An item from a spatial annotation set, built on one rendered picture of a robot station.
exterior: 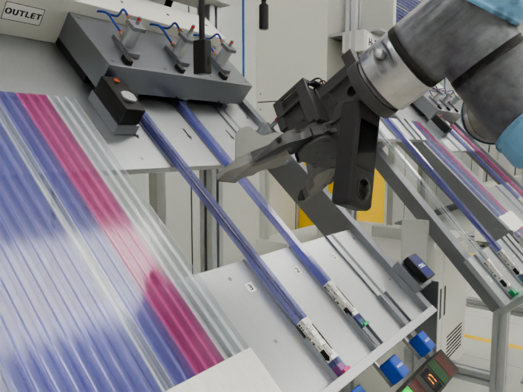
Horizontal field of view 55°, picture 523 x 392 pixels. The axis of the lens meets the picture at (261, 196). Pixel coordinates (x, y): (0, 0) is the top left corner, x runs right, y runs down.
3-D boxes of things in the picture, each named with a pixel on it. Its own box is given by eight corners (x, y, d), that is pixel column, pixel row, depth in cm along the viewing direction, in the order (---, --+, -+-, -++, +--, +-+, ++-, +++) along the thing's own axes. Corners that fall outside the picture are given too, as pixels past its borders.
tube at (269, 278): (343, 373, 61) (349, 369, 61) (338, 378, 60) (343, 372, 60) (135, 108, 80) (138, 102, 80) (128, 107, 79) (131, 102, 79)
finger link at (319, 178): (308, 169, 73) (322, 128, 65) (321, 203, 70) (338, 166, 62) (288, 172, 72) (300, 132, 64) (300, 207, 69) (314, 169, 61)
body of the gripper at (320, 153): (307, 124, 66) (379, 64, 59) (328, 178, 62) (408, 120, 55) (266, 107, 61) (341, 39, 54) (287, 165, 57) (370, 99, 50)
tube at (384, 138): (514, 296, 94) (518, 292, 93) (511, 298, 92) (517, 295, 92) (352, 103, 111) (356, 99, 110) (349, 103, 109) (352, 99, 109)
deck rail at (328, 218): (412, 330, 88) (437, 310, 85) (408, 334, 87) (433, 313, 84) (194, 78, 115) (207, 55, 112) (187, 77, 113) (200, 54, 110)
